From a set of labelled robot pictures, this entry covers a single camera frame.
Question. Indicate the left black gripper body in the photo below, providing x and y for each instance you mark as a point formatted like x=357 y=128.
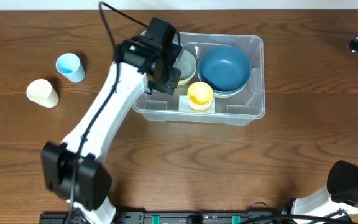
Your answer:
x=169 y=82

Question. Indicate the light grey small bowl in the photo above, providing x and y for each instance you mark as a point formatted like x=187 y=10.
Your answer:
x=186 y=63

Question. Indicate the white small bowl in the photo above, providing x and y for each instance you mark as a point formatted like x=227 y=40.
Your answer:
x=186 y=75

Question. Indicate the yellow small bowl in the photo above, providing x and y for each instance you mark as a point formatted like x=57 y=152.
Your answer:
x=184 y=82

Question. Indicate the yellow cup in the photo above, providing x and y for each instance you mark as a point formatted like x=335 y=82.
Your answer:
x=205 y=108
x=200 y=93

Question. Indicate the pink cup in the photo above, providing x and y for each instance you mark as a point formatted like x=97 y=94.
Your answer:
x=192 y=104

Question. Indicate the dark blue bowl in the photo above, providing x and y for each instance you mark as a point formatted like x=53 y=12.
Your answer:
x=226 y=60
x=222 y=82

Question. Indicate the beige large bowl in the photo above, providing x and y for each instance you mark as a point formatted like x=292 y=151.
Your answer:
x=227 y=94

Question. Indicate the light blue cup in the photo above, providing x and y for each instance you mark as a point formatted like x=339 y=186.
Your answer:
x=69 y=65

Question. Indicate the cream white cup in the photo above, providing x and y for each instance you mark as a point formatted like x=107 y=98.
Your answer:
x=43 y=93

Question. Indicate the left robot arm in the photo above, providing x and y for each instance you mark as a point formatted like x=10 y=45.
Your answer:
x=73 y=169

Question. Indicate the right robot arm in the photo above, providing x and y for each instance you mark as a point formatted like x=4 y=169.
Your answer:
x=337 y=199

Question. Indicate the clear plastic storage container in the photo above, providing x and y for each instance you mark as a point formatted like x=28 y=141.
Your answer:
x=240 y=108

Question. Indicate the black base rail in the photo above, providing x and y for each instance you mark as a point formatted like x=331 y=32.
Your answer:
x=139 y=217

